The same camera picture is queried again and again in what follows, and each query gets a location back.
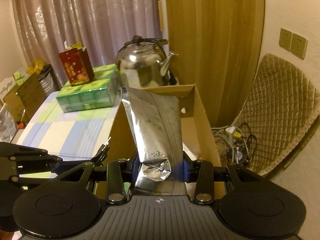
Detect black audio cable plug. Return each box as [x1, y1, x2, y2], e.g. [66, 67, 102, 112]
[90, 137, 111, 166]

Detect power strip with cables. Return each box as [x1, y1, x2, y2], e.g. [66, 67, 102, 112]
[211, 122, 258, 166]

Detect quilted beige chair cushion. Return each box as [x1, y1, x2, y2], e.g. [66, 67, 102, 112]
[233, 54, 319, 176]

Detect double wall socket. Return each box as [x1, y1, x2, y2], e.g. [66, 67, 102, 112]
[279, 28, 308, 60]

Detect cardboard boxes on floor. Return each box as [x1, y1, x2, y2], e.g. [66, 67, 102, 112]
[3, 74, 46, 125]

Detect green tissue pack bundle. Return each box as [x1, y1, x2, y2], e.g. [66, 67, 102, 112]
[56, 64, 121, 113]

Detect red gift box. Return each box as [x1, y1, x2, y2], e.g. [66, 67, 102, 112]
[59, 42, 94, 86]

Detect stainless steel kettle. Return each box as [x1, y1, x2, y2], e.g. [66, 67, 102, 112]
[116, 35, 178, 89]

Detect pink curtain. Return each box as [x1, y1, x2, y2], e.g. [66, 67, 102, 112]
[12, 0, 162, 86]

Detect yellow plastic bag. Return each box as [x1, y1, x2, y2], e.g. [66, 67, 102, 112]
[26, 60, 45, 77]

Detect brown cardboard box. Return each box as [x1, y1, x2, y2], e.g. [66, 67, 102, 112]
[96, 85, 225, 200]

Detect silver foil pouch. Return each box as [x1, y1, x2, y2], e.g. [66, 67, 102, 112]
[121, 87, 187, 196]

